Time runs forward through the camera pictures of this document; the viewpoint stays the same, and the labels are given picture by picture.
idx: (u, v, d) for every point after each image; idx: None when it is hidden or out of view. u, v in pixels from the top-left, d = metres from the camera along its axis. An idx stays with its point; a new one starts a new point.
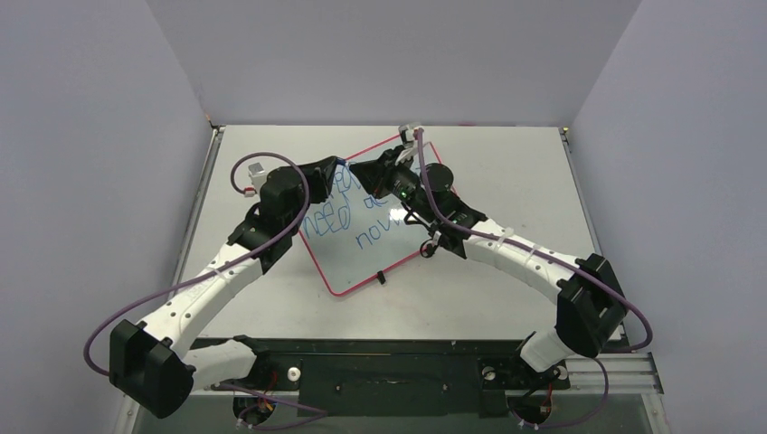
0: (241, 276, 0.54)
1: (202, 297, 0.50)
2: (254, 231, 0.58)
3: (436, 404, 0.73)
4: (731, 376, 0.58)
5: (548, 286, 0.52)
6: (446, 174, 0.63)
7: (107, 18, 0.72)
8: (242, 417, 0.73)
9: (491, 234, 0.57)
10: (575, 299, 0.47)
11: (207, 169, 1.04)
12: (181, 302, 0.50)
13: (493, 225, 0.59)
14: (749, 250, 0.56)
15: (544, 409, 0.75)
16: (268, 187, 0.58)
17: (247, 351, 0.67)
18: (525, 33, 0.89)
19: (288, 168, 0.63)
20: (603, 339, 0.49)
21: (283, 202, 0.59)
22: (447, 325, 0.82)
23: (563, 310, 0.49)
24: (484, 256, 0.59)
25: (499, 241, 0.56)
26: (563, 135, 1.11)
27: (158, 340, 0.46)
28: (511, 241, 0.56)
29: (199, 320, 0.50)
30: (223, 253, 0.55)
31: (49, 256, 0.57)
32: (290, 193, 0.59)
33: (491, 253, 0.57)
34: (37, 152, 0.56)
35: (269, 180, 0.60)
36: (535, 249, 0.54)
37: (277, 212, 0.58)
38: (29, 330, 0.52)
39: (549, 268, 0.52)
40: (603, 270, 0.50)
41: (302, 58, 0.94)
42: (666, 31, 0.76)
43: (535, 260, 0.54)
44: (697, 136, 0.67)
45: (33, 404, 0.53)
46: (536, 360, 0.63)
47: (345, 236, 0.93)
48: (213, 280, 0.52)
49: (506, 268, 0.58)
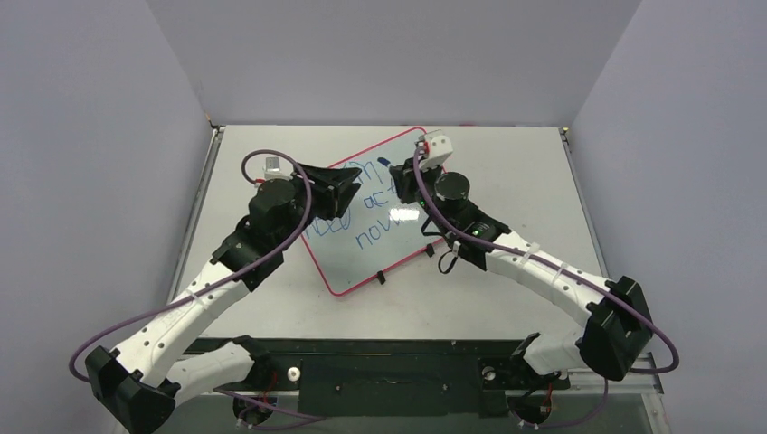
0: (222, 298, 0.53)
1: (178, 325, 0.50)
2: (241, 246, 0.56)
3: (436, 403, 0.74)
4: (731, 377, 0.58)
5: (574, 306, 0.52)
6: (459, 184, 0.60)
7: (108, 20, 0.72)
8: (242, 417, 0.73)
9: (516, 249, 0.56)
10: (602, 326, 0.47)
11: (207, 169, 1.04)
12: (156, 330, 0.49)
13: (517, 238, 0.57)
14: (747, 250, 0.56)
15: (544, 409, 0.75)
16: (257, 201, 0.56)
17: (245, 354, 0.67)
18: (525, 33, 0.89)
19: (285, 181, 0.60)
20: (629, 362, 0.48)
21: (273, 217, 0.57)
22: (447, 325, 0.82)
23: (589, 331, 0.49)
24: (508, 269, 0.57)
25: (525, 258, 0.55)
26: (564, 134, 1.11)
27: (129, 372, 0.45)
28: (538, 258, 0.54)
29: (176, 345, 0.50)
30: (205, 274, 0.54)
31: (49, 256, 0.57)
32: (281, 209, 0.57)
33: (516, 268, 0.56)
34: (38, 154, 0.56)
35: (260, 192, 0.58)
36: (562, 268, 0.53)
37: (265, 226, 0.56)
38: (29, 331, 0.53)
39: (577, 289, 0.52)
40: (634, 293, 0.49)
41: (301, 58, 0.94)
42: (665, 31, 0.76)
43: (563, 281, 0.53)
44: (696, 137, 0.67)
45: (34, 404, 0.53)
46: (541, 364, 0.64)
47: (345, 236, 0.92)
48: (190, 306, 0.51)
49: (531, 285, 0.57)
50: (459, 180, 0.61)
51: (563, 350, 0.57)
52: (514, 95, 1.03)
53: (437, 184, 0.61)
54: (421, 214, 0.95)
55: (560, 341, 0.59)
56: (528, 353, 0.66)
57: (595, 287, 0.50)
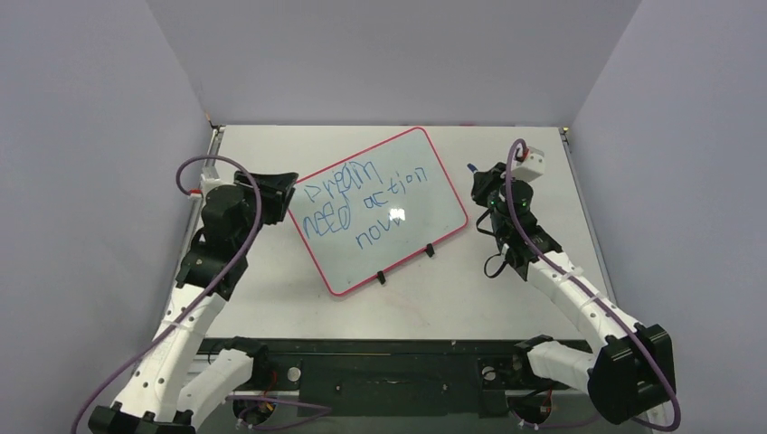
0: (203, 316, 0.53)
1: (170, 355, 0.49)
2: (202, 261, 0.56)
3: (436, 403, 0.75)
4: (731, 377, 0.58)
5: (595, 336, 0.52)
6: (520, 193, 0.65)
7: (108, 20, 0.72)
8: (242, 417, 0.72)
9: (559, 267, 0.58)
10: (619, 364, 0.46)
11: (208, 169, 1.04)
12: (150, 369, 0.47)
13: (565, 259, 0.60)
14: (749, 250, 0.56)
15: (544, 409, 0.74)
16: (208, 208, 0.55)
17: (245, 358, 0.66)
18: (525, 33, 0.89)
19: (228, 185, 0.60)
20: (639, 410, 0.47)
21: (230, 221, 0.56)
22: (448, 325, 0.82)
23: (601, 365, 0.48)
24: (546, 285, 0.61)
25: (563, 277, 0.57)
26: (563, 135, 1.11)
27: (139, 416, 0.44)
28: (576, 281, 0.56)
29: (177, 377, 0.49)
30: (178, 301, 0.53)
31: (49, 256, 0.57)
32: (235, 210, 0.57)
33: (553, 285, 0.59)
34: (37, 153, 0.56)
35: (209, 201, 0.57)
36: (596, 297, 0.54)
37: (224, 233, 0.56)
38: (29, 332, 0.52)
39: (603, 320, 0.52)
40: (662, 344, 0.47)
41: (301, 58, 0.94)
42: (666, 31, 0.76)
43: (591, 308, 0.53)
44: (697, 137, 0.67)
45: (35, 404, 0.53)
46: (544, 367, 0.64)
47: (345, 237, 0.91)
48: (175, 335, 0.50)
49: (563, 305, 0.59)
50: (525, 189, 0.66)
51: (572, 369, 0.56)
52: (514, 95, 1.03)
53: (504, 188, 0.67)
54: (421, 213, 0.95)
55: (572, 361, 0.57)
56: (536, 351, 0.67)
57: (620, 323, 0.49)
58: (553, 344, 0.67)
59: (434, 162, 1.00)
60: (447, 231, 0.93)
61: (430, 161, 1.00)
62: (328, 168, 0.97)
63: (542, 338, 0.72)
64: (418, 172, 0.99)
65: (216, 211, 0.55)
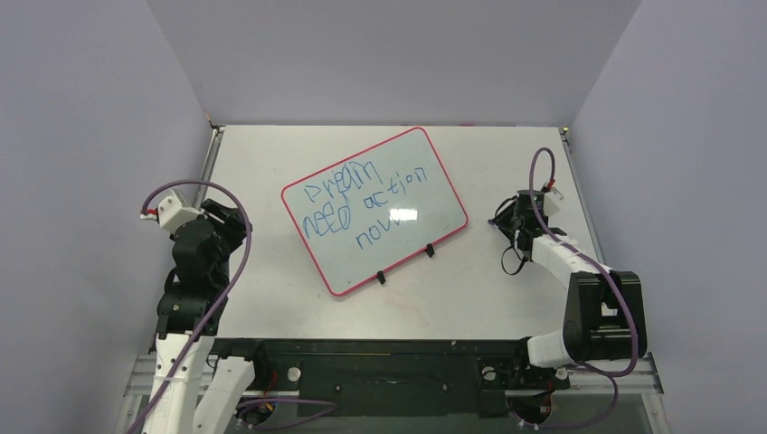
0: (194, 362, 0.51)
1: (172, 411, 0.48)
2: (180, 306, 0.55)
3: (435, 403, 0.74)
4: (732, 375, 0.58)
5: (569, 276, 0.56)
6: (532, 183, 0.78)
7: (108, 21, 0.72)
8: (242, 417, 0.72)
9: (554, 237, 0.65)
10: (583, 287, 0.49)
11: (208, 170, 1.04)
12: (155, 428, 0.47)
13: (566, 237, 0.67)
14: (751, 250, 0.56)
15: (544, 409, 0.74)
16: (180, 247, 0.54)
17: (245, 365, 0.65)
18: (525, 33, 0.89)
19: (194, 221, 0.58)
20: (601, 352, 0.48)
21: (204, 255, 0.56)
22: (447, 326, 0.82)
23: (572, 291, 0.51)
24: (544, 255, 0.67)
25: (556, 241, 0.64)
26: (563, 135, 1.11)
27: None
28: (567, 245, 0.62)
29: (184, 425, 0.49)
30: (166, 353, 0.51)
31: (50, 255, 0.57)
32: (208, 243, 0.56)
33: (548, 250, 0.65)
34: (37, 154, 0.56)
35: (177, 238, 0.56)
36: (579, 251, 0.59)
37: (201, 270, 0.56)
38: (29, 332, 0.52)
39: (581, 263, 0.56)
40: (630, 287, 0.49)
41: (302, 59, 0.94)
42: (665, 32, 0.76)
43: (573, 259, 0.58)
44: (697, 137, 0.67)
45: (36, 404, 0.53)
46: (539, 353, 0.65)
47: (345, 237, 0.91)
48: (171, 389, 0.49)
49: (555, 267, 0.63)
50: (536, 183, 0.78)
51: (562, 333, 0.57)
52: (513, 95, 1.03)
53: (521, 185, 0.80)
54: (421, 214, 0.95)
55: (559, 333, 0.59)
56: (534, 340, 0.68)
57: (595, 263, 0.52)
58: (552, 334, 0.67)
59: (434, 162, 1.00)
60: (447, 231, 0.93)
61: (430, 161, 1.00)
62: (328, 169, 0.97)
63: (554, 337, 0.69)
64: (417, 172, 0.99)
65: (187, 249, 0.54)
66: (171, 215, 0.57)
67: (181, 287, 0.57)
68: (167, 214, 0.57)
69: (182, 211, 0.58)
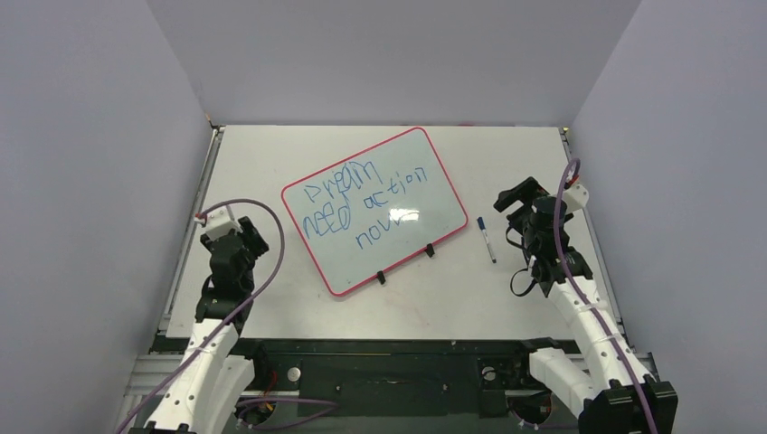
0: (222, 343, 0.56)
1: (197, 375, 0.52)
2: (216, 302, 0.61)
3: (436, 403, 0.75)
4: (731, 374, 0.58)
5: (599, 374, 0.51)
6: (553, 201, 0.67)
7: (108, 21, 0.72)
8: (242, 418, 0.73)
9: (583, 297, 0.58)
10: (615, 408, 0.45)
11: (208, 170, 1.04)
12: (179, 390, 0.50)
13: (595, 292, 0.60)
14: (752, 249, 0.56)
15: (544, 409, 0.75)
16: (215, 259, 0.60)
17: (246, 363, 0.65)
18: (525, 33, 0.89)
19: (228, 237, 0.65)
20: None
21: (235, 264, 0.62)
22: (447, 325, 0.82)
23: (599, 403, 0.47)
24: (566, 308, 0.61)
25: (586, 306, 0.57)
26: (563, 135, 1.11)
27: (173, 428, 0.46)
28: (597, 315, 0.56)
29: (204, 395, 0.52)
30: (200, 331, 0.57)
31: (50, 255, 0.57)
32: (238, 255, 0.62)
33: (572, 311, 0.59)
34: (37, 153, 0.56)
35: (213, 250, 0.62)
36: (613, 336, 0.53)
37: (233, 277, 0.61)
38: (30, 332, 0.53)
39: (613, 361, 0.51)
40: (666, 401, 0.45)
41: (302, 58, 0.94)
42: (666, 31, 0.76)
43: (603, 346, 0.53)
44: (697, 136, 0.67)
45: (37, 404, 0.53)
46: (541, 371, 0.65)
47: (345, 237, 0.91)
48: (200, 358, 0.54)
49: (576, 330, 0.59)
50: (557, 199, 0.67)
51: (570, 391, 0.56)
52: (513, 95, 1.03)
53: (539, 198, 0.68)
54: (421, 213, 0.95)
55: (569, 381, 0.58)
56: (539, 354, 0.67)
57: (629, 371, 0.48)
58: (559, 353, 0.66)
59: (434, 163, 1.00)
60: (447, 231, 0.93)
61: (430, 161, 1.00)
62: (328, 169, 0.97)
63: (552, 349, 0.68)
64: (417, 172, 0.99)
65: (221, 259, 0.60)
66: (216, 224, 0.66)
67: (215, 292, 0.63)
68: (215, 222, 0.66)
69: (227, 222, 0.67)
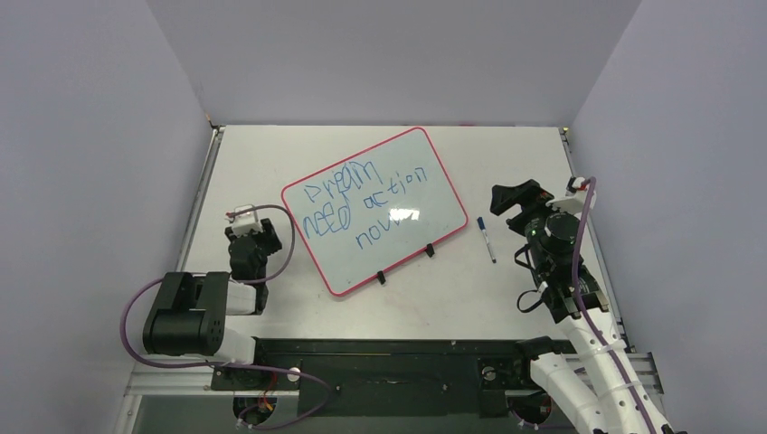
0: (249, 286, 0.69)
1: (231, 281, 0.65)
2: None
3: (436, 404, 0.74)
4: (733, 375, 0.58)
5: (615, 424, 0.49)
6: (572, 225, 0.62)
7: (108, 21, 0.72)
8: (242, 417, 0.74)
9: (601, 335, 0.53)
10: None
11: (207, 169, 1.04)
12: None
13: (610, 328, 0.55)
14: (753, 249, 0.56)
15: (544, 409, 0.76)
16: (234, 259, 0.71)
17: (250, 341, 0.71)
18: (525, 33, 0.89)
19: (243, 238, 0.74)
20: None
21: (250, 263, 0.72)
22: (447, 325, 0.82)
23: None
24: (578, 341, 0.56)
25: (603, 348, 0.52)
26: (563, 135, 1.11)
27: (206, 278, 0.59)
28: (614, 358, 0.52)
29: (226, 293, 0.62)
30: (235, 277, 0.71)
31: (47, 255, 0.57)
32: (252, 254, 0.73)
33: (587, 350, 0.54)
34: (35, 153, 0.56)
35: (231, 251, 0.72)
36: (631, 384, 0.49)
37: (252, 271, 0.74)
38: (28, 333, 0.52)
39: (632, 413, 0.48)
40: None
41: (301, 59, 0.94)
42: (666, 31, 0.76)
43: (621, 394, 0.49)
44: (697, 136, 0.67)
45: (34, 405, 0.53)
46: (544, 380, 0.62)
47: (345, 237, 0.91)
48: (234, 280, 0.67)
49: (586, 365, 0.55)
50: (572, 223, 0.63)
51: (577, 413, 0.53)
52: (513, 95, 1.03)
53: (550, 221, 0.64)
54: (421, 213, 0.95)
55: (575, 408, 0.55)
56: (541, 363, 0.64)
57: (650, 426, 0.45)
58: (562, 361, 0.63)
59: (434, 163, 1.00)
60: (447, 231, 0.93)
61: (430, 161, 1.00)
62: (328, 168, 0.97)
63: (549, 355, 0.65)
64: (417, 172, 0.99)
65: (239, 260, 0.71)
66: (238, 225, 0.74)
67: None
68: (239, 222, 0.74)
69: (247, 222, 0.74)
